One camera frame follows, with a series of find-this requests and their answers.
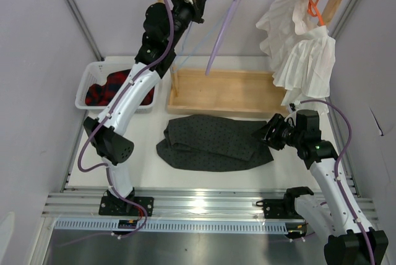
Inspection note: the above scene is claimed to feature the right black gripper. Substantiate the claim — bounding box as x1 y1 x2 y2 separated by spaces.
251 113 303 150

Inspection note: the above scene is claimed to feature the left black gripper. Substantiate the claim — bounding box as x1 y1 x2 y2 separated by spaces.
167 0 209 50

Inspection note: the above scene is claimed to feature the dark grey dotted skirt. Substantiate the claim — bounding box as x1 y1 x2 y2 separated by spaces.
156 115 273 172

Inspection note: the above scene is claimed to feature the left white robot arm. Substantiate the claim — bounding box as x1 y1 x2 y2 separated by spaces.
83 0 207 215

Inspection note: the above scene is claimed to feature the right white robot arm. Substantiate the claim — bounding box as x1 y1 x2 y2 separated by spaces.
252 110 389 264

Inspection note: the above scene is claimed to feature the purple plastic hanger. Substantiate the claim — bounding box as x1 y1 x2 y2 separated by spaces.
205 0 241 76

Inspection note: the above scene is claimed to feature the orange plastic hanger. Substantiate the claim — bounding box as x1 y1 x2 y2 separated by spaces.
304 0 334 27

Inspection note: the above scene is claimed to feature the wooden clothes rack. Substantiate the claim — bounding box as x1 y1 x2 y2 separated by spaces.
168 0 342 118

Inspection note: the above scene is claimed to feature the white ruffled garment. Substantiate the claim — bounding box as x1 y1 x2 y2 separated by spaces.
256 0 335 115

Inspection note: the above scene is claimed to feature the white plastic basket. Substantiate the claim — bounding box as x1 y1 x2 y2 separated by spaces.
75 61 161 115

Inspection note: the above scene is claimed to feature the red plaid garment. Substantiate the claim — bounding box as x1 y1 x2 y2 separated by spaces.
85 71 155 107

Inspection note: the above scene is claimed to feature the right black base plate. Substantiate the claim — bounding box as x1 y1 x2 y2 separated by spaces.
256 199 303 220

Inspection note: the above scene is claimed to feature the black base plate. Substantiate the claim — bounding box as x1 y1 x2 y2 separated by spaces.
256 199 303 220
98 195 155 217

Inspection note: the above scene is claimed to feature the aluminium mounting rail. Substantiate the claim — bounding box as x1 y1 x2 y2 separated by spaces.
41 188 379 224

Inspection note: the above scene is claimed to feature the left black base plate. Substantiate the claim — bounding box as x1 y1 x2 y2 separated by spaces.
98 195 155 217

